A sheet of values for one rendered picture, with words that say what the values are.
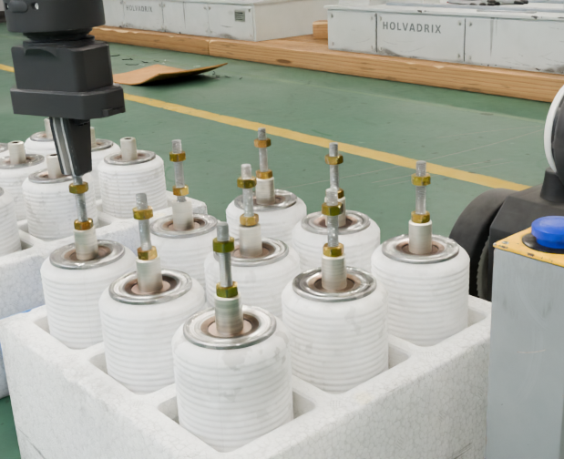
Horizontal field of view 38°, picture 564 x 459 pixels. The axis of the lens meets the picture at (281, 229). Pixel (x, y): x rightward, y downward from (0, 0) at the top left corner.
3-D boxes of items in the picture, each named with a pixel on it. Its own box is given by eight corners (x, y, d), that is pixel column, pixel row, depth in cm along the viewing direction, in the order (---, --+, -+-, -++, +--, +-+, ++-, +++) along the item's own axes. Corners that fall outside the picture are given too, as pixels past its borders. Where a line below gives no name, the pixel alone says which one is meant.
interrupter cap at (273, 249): (292, 267, 79) (292, 260, 79) (213, 272, 78) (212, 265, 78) (286, 239, 86) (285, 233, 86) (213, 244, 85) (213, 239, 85)
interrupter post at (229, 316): (216, 325, 68) (212, 288, 66) (245, 323, 68) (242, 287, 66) (214, 339, 65) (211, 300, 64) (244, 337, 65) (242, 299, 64)
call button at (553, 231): (548, 235, 66) (549, 210, 66) (594, 247, 63) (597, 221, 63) (519, 248, 64) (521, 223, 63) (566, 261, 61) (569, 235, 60)
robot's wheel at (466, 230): (523, 296, 129) (529, 173, 122) (550, 306, 125) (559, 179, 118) (437, 337, 117) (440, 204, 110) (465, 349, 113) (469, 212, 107)
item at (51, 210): (87, 278, 125) (70, 163, 119) (119, 295, 119) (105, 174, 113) (27, 297, 120) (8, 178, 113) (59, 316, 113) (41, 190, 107)
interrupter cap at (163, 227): (140, 226, 92) (140, 219, 92) (203, 213, 95) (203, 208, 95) (161, 246, 86) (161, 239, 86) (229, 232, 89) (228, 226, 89)
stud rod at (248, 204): (253, 239, 81) (249, 166, 78) (243, 239, 81) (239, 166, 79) (256, 237, 82) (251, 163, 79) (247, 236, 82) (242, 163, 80)
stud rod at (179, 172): (180, 209, 89) (174, 141, 87) (176, 208, 90) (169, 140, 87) (188, 208, 90) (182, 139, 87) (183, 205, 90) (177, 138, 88)
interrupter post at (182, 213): (169, 228, 91) (167, 199, 90) (190, 224, 92) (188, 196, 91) (177, 234, 89) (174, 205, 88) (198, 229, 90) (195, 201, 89)
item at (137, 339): (159, 500, 75) (139, 320, 68) (100, 459, 81) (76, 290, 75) (238, 453, 81) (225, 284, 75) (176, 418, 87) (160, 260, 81)
